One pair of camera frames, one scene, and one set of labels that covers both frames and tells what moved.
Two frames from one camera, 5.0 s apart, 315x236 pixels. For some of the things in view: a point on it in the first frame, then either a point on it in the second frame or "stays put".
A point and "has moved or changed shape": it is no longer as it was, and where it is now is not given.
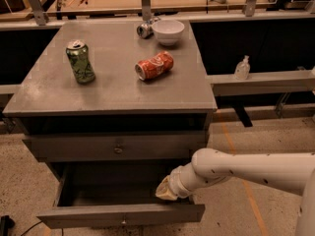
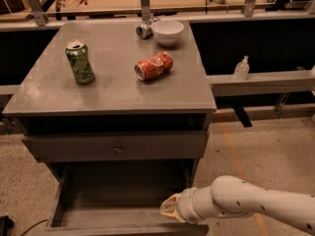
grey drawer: [94, 195] has moved or changed shape
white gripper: [177, 183] -> [186, 205]
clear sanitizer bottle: [242, 69] stays put
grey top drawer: [167, 147] stays put
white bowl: [167, 31] stays put
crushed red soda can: [155, 65] stays put
